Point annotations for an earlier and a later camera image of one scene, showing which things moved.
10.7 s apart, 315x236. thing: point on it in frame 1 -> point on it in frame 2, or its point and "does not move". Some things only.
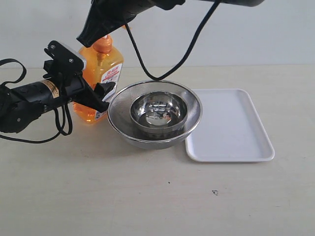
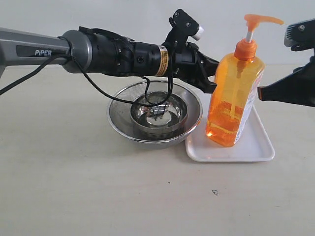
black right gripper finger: (98, 24) -> (298, 88)
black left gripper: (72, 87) -> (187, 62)
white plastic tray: (230, 130) does not move
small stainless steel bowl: (159, 110) does not move
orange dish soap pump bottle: (103, 64) -> (237, 77)
